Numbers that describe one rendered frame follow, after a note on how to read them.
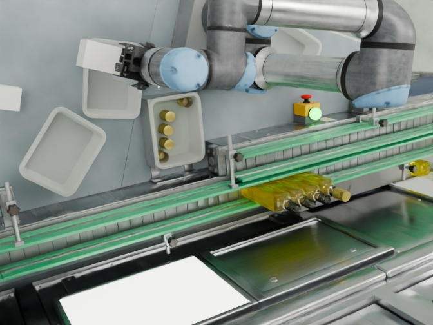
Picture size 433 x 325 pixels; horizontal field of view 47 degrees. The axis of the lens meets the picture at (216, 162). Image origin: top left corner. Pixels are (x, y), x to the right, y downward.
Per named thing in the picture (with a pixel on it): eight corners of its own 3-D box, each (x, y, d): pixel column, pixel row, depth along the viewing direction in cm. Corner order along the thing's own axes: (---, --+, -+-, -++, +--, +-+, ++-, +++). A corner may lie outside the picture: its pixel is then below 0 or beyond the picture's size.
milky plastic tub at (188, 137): (146, 165, 163) (156, 171, 156) (138, 97, 157) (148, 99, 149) (194, 155, 171) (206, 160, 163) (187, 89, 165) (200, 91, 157)
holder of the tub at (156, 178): (148, 180, 165) (158, 186, 158) (138, 97, 157) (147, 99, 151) (194, 169, 173) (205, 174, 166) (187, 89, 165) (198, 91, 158)
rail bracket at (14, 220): (0, 226, 142) (11, 255, 123) (-12, 169, 137) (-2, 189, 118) (19, 221, 144) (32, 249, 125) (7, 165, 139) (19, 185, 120)
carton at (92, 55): (80, 39, 116) (87, 39, 111) (173, 62, 128) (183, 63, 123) (75, 65, 117) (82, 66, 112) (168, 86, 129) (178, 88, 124)
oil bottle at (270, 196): (241, 196, 169) (279, 215, 150) (240, 180, 167) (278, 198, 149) (256, 193, 171) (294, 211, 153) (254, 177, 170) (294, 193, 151)
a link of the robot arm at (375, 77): (250, 39, 150) (426, 44, 111) (247, 89, 153) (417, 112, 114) (220, 37, 142) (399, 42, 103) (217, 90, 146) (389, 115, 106)
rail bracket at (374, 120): (354, 122, 187) (381, 128, 176) (354, 102, 185) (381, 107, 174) (361, 120, 189) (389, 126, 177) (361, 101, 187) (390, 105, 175)
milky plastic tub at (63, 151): (10, 166, 144) (15, 173, 137) (51, 100, 146) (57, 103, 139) (64, 192, 153) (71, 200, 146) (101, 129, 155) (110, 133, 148)
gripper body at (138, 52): (118, 41, 108) (137, 41, 98) (154, 50, 113) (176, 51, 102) (111, 76, 109) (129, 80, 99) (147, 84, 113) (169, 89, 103)
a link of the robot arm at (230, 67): (262, 33, 95) (211, 29, 90) (258, 92, 98) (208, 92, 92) (240, 33, 102) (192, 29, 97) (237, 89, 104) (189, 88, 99)
